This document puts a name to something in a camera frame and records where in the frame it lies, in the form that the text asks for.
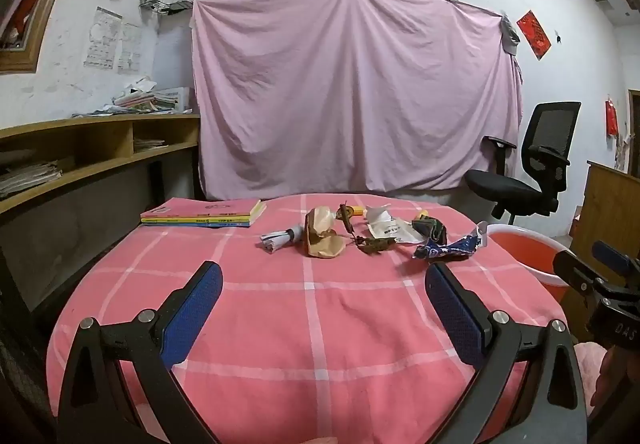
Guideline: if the pink checked tablecloth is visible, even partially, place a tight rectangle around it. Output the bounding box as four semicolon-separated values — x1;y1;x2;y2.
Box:
44;194;576;444

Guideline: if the pile of papers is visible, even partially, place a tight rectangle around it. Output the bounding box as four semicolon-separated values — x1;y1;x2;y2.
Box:
85;76;193;117

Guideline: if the pale hanging decoration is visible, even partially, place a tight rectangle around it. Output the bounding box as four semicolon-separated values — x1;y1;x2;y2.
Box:
617;121;636;172

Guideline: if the red hanging ornament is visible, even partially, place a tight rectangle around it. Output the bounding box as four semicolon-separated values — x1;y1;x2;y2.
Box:
605;96;620;137

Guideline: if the wooden door frame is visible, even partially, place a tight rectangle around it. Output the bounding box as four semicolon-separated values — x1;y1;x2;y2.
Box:
627;89;640;172

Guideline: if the blue wrapper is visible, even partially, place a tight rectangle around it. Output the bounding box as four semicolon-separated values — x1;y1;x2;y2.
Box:
412;221;488;265

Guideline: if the white cardboard box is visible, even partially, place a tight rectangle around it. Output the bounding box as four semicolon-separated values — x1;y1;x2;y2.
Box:
365;204;423;245

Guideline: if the small white wall poster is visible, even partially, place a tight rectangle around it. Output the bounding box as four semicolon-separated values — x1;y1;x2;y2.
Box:
117;21;143;75

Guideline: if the person's right hand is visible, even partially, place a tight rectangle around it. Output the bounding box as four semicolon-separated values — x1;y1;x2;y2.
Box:
590;348;640;425

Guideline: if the large white wall poster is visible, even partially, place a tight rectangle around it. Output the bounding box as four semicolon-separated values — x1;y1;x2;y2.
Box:
84;6;123;71

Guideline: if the red paper wall decoration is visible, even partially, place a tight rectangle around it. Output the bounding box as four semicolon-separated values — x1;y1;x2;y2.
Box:
516;10;552;61

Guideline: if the brown paper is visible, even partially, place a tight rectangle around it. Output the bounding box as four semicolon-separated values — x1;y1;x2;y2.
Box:
302;206;347;259

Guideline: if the dark green wrapper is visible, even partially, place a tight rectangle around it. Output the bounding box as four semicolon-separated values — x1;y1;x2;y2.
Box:
411;218;448;242

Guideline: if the wire wall rack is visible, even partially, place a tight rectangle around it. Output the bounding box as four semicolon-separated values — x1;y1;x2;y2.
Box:
138;0;195;17

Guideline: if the wooden shelf desk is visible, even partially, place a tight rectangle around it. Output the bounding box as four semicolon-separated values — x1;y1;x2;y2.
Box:
0;113;202;315

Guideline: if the stack of newspapers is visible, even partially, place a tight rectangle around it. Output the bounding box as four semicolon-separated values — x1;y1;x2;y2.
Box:
0;161;63;199

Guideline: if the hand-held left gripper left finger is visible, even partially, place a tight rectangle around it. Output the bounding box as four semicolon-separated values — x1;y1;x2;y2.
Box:
57;260;224;444

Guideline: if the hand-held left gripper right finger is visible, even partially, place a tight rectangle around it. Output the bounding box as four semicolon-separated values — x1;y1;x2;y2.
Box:
424;261;588;444

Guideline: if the blue book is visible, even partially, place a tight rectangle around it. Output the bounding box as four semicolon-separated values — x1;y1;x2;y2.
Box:
141;220;251;229

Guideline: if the grey cloth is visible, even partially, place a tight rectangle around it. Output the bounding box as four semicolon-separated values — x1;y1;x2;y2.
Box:
500;14;522;57

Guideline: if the dried brown plant stem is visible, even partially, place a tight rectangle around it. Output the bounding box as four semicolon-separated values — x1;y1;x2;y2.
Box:
336;201;358;237

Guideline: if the pink book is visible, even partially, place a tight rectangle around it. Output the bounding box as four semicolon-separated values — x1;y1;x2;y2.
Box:
140;198;267;220

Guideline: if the pink hanging sheet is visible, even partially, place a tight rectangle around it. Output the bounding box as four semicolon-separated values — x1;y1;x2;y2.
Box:
191;0;523;202

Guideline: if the black office chair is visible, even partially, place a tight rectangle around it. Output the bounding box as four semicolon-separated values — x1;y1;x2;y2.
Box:
465;101;582;225

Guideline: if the orange bucket with white rim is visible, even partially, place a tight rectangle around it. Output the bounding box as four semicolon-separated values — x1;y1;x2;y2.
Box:
482;224;576;305

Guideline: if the white paper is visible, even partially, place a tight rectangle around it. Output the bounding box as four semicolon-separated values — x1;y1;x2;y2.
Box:
260;224;304;255

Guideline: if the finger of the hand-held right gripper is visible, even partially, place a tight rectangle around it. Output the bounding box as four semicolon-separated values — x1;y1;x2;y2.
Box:
591;240;640;277
552;248;616;310

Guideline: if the pink fluffy cloth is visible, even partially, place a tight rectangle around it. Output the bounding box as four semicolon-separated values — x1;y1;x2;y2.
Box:
572;341;608;407

